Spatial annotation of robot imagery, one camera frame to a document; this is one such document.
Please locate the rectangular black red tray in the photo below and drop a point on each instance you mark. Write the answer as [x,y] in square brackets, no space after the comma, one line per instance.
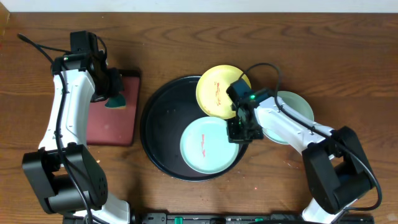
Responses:
[115,127]

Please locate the light green plate front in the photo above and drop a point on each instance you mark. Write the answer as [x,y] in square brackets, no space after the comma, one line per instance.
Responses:
[205,147]

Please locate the green sponge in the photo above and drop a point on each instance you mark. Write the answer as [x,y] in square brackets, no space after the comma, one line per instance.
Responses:
[117,102]

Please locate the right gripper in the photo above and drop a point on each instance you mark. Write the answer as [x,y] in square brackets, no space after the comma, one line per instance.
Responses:
[233,135]

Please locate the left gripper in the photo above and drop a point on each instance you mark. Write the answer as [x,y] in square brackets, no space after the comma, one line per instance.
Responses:
[115,86]

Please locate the yellow plate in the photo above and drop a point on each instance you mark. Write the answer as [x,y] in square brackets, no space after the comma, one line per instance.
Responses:
[211,91]

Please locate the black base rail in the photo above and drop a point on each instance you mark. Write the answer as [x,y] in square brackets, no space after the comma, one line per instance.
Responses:
[163,218]

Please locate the light green plate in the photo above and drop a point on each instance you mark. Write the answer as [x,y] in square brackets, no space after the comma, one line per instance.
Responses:
[205,147]
[297,103]

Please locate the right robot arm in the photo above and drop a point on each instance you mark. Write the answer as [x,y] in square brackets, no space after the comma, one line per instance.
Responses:
[338,171]

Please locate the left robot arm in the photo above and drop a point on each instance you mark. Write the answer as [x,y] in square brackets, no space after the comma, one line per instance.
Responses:
[64,176]

